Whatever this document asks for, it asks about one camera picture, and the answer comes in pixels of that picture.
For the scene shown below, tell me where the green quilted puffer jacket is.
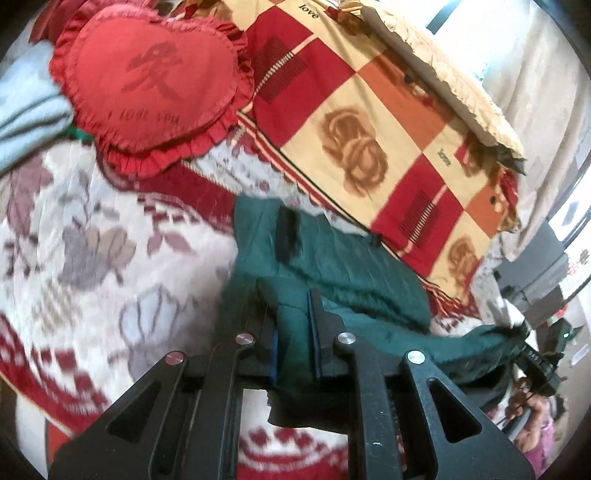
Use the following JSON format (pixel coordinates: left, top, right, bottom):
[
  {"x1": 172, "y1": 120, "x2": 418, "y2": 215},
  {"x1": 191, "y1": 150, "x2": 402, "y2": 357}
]
[{"x1": 215, "y1": 196, "x2": 525, "y2": 429}]

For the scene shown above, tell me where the floral white red bedspread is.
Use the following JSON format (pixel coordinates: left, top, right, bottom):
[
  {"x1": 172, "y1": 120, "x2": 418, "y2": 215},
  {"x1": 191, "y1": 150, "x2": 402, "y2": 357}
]
[{"x1": 0, "y1": 128, "x2": 514, "y2": 480}]

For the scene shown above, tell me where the small floral white sheet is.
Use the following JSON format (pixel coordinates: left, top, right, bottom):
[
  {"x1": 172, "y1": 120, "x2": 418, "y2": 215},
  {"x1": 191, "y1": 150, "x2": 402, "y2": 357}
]
[{"x1": 183, "y1": 128, "x2": 290, "y2": 198}]

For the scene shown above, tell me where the red cream rose blanket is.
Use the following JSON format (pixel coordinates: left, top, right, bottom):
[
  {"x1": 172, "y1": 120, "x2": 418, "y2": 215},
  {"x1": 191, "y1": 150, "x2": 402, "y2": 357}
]
[{"x1": 174, "y1": 0, "x2": 523, "y2": 319}]

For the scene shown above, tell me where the red heart ruffled pillow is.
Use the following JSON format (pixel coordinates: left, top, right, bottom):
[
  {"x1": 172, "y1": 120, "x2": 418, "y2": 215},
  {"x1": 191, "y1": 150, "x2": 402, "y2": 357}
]
[{"x1": 49, "y1": 1, "x2": 254, "y2": 178}]

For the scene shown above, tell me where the light blue folded cloth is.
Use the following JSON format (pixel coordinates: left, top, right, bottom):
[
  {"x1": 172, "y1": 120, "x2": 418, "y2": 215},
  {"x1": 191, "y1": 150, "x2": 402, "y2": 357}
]
[{"x1": 0, "y1": 41, "x2": 74, "y2": 173}]

